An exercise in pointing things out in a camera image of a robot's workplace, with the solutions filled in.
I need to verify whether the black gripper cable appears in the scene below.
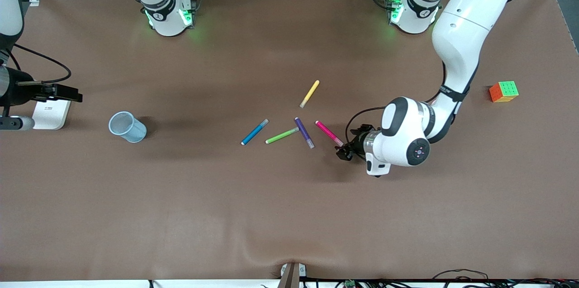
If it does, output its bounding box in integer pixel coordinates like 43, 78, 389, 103
345, 106, 386, 145
4, 43, 73, 86

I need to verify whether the pink marker pen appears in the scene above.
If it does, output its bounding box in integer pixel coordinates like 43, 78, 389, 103
315, 120, 344, 147

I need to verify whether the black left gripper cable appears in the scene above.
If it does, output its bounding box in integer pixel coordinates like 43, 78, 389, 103
345, 106, 386, 145

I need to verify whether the yellow marker pen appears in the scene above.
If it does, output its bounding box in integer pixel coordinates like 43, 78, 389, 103
299, 80, 320, 109

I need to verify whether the white desk lamp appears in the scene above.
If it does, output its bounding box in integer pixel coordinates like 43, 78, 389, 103
31, 99, 72, 131

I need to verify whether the translucent blue plastic cup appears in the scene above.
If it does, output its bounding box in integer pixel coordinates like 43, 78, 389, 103
108, 111, 147, 143

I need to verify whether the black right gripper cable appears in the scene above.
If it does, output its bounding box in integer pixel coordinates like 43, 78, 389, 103
4, 43, 73, 86

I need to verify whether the purple marker pen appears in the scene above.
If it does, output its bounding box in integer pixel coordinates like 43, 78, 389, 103
294, 117, 315, 149

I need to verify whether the blue marker pen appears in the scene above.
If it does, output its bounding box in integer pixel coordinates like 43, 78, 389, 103
241, 119, 269, 146

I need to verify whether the green marker pen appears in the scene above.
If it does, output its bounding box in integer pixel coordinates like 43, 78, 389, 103
265, 127, 300, 145

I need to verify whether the colourful puzzle cube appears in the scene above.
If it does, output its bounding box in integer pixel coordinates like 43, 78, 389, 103
489, 81, 519, 103

